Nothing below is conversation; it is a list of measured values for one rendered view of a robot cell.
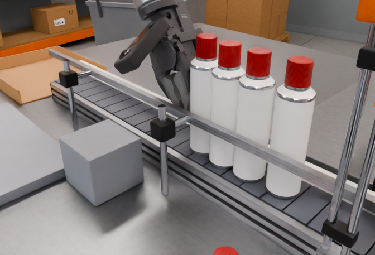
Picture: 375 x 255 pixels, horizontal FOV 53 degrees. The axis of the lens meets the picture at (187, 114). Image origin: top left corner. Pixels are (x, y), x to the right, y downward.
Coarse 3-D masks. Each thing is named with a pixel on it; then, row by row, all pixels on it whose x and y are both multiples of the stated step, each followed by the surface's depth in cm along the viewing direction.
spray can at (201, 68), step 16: (208, 48) 57; (192, 64) 59; (208, 64) 58; (192, 80) 60; (208, 80) 58; (192, 96) 61; (208, 96) 60; (192, 112) 62; (208, 112) 61; (192, 128) 64; (192, 144) 65; (208, 144) 64
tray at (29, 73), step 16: (48, 48) 126; (0, 64) 117; (16, 64) 120; (32, 64) 122; (48, 64) 122; (96, 64) 112; (0, 80) 101; (16, 80) 109; (32, 80) 109; (48, 80) 109; (16, 96) 95; (32, 96) 99; (48, 96) 99
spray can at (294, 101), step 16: (288, 64) 47; (304, 64) 46; (288, 80) 48; (304, 80) 47; (288, 96) 48; (304, 96) 47; (288, 112) 48; (304, 112) 48; (272, 128) 52; (288, 128) 49; (304, 128) 49; (272, 144) 52; (288, 144) 50; (304, 144) 51; (304, 160) 52; (272, 176) 54; (288, 176) 52; (272, 192) 55; (288, 192) 54
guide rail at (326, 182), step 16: (80, 64) 83; (112, 80) 75; (144, 96) 68; (176, 112) 62; (208, 128) 58; (224, 128) 57; (240, 144) 54; (256, 144) 52; (272, 160) 50; (288, 160) 49; (304, 176) 47; (320, 176) 46; (352, 192) 43; (368, 208) 42
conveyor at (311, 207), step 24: (96, 96) 87; (120, 96) 87; (144, 120) 77; (168, 144) 68; (216, 168) 61; (264, 192) 56; (312, 192) 56; (312, 216) 51; (360, 216) 51; (360, 240) 47
